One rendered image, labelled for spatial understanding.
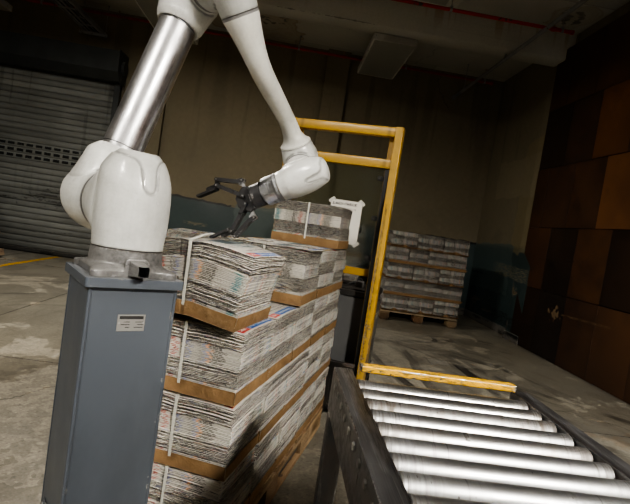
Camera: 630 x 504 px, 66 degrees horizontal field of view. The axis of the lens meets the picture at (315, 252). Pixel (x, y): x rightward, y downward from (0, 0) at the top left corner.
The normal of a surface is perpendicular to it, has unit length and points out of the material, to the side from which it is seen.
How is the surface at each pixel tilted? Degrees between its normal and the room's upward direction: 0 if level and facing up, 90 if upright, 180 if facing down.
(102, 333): 90
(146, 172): 70
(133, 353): 90
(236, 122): 90
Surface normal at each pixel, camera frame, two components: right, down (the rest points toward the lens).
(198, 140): 0.06, 0.06
